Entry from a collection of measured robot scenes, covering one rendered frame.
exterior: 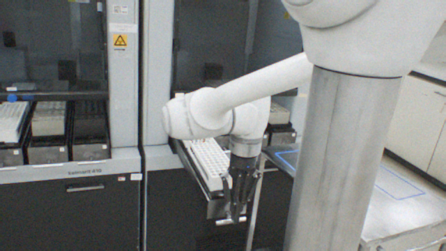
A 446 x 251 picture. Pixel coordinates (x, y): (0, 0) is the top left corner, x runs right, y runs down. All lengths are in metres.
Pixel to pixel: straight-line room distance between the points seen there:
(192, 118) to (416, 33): 0.52
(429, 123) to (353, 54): 3.09
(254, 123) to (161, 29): 0.68
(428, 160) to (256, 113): 2.73
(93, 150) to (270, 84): 0.93
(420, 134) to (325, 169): 3.10
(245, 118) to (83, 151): 0.78
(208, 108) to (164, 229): 1.05
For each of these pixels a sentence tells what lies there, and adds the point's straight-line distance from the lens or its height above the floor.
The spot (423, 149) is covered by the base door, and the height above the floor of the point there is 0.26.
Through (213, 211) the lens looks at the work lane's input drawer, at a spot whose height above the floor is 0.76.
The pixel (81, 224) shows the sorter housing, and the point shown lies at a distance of 1.65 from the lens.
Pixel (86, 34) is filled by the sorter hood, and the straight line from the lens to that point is 1.40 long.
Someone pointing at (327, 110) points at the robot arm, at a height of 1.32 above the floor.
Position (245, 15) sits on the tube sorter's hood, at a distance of 1.52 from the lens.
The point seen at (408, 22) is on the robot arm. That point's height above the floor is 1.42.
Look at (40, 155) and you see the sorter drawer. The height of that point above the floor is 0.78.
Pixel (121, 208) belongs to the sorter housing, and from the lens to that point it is 1.62.
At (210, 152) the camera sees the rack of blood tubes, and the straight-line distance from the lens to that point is 1.28.
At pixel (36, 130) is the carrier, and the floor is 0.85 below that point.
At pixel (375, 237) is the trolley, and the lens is 1.11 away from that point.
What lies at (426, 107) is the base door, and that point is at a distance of 3.47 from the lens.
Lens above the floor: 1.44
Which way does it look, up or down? 22 degrees down
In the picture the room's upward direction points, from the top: 6 degrees clockwise
